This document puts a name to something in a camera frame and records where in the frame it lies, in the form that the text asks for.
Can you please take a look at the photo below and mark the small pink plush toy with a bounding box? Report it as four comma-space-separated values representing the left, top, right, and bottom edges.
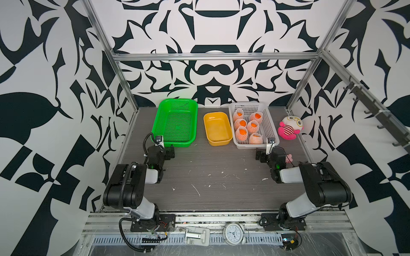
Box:
286, 154, 293, 163

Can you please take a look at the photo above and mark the netted orange front left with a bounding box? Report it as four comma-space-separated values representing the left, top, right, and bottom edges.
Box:
235, 126, 249, 144

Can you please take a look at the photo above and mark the white analog clock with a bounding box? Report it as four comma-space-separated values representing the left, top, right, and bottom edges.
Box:
223, 223, 246, 246

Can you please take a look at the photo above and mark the white foam net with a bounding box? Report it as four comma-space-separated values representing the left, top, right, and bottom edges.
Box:
249, 133, 263, 145

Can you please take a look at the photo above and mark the white perforated plastic basket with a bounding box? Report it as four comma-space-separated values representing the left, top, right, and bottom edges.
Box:
228, 102, 280, 149

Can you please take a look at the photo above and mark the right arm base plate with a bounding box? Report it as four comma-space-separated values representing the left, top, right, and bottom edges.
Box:
258, 213, 306, 231

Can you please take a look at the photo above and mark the green plastic basket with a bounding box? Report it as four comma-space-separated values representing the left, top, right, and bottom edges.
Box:
152, 99, 198, 148

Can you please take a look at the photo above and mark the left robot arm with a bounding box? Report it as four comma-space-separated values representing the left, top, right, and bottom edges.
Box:
102, 146, 175, 224

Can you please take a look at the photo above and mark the pink white plush toy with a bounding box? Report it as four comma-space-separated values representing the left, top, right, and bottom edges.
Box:
278, 116, 304, 140

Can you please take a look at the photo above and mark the yellow plastic tray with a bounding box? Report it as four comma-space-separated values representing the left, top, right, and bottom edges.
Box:
204, 112, 233, 147

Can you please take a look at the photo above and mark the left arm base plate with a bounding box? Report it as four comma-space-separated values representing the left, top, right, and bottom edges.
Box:
130, 214, 176, 232

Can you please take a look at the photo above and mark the black hook rail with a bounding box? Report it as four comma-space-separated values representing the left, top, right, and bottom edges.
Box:
343, 75, 410, 155

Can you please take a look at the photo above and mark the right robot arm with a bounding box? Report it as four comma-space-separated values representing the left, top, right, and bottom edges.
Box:
255, 147, 353, 225

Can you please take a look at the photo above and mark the small green circuit board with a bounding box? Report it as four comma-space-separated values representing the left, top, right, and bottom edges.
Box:
281, 233, 301, 251

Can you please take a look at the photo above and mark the netted orange back right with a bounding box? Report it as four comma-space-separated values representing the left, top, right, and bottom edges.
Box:
249, 112, 263, 124

